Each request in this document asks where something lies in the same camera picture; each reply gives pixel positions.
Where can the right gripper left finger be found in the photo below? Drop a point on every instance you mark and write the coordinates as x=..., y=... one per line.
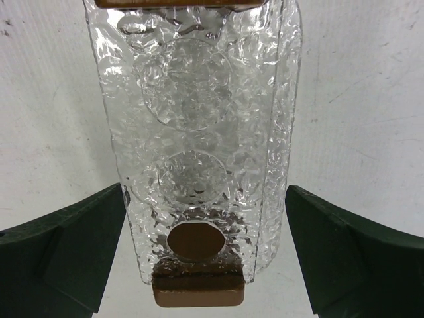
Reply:
x=58, y=265

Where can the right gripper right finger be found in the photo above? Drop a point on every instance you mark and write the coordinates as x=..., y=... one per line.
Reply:
x=352, y=266

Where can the clear glass tray wooden handles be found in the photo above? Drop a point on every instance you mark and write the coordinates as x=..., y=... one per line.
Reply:
x=200, y=100

